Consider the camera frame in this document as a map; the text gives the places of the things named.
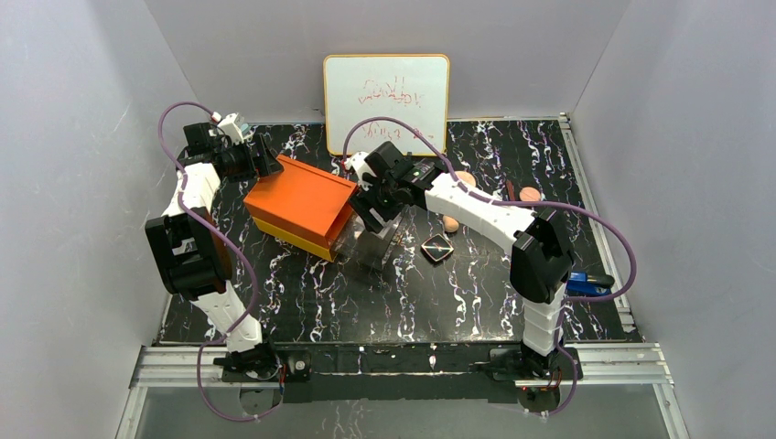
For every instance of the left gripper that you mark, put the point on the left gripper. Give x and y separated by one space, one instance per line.
265 161

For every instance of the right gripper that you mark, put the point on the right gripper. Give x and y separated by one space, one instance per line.
369 206

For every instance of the clear plastic drawer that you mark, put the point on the clear plastic drawer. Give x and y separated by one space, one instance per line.
370 249

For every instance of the orange drawer organizer box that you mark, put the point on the orange drawer organizer box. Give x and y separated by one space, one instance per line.
302 205

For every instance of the black square compact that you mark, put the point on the black square compact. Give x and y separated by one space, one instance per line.
437 248

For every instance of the beige gourd makeup sponge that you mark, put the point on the beige gourd makeup sponge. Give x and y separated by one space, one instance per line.
450 225

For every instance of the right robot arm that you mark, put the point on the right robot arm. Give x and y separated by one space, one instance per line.
540 252

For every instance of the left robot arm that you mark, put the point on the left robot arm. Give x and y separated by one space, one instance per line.
191 257

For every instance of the large round beige puff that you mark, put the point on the large round beige puff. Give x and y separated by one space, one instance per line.
467 178

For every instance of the yellow-framed whiteboard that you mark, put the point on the yellow-framed whiteboard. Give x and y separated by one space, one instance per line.
375 98

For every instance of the small round pink puff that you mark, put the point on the small round pink puff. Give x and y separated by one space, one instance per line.
530 194

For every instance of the blue stapler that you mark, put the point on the blue stapler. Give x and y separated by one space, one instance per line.
589 285

